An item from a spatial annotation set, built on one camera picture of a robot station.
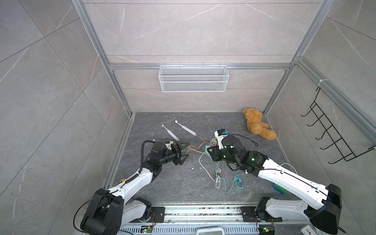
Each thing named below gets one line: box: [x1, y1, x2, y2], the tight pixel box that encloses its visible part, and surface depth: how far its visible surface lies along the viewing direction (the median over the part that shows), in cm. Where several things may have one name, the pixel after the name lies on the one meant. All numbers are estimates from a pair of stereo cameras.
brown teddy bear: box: [242, 108, 277, 141], surface depth 104 cm
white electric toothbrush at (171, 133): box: [161, 124, 181, 142], surface depth 106 cm
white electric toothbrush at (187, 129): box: [174, 119, 197, 137], surface depth 109 cm
